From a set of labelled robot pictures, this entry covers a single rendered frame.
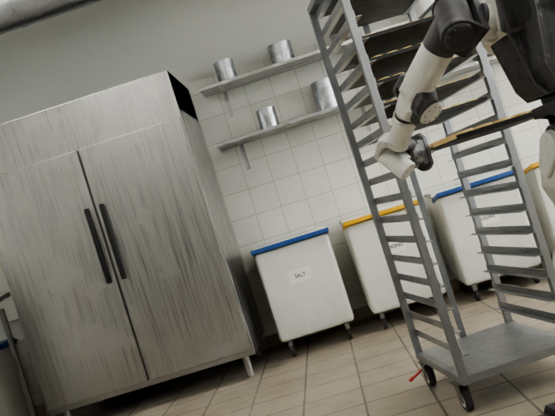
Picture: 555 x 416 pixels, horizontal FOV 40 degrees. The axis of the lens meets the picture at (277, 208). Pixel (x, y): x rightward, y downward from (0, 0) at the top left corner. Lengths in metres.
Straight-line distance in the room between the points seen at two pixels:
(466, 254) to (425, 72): 3.14
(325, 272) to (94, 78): 2.34
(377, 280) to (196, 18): 2.41
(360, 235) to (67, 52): 2.67
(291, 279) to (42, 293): 1.62
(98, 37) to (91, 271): 1.95
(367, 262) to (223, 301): 0.99
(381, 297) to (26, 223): 2.36
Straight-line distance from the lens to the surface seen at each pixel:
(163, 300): 4.90
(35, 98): 6.12
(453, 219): 5.10
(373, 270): 5.04
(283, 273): 5.03
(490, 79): 3.05
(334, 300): 5.06
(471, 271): 5.14
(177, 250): 4.85
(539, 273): 3.15
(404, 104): 2.17
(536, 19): 1.93
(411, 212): 2.90
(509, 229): 3.28
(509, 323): 3.68
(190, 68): 5.84
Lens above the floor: 0.95
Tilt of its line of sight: 1 degrees up
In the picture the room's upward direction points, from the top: 17 degrees counter-clockwise
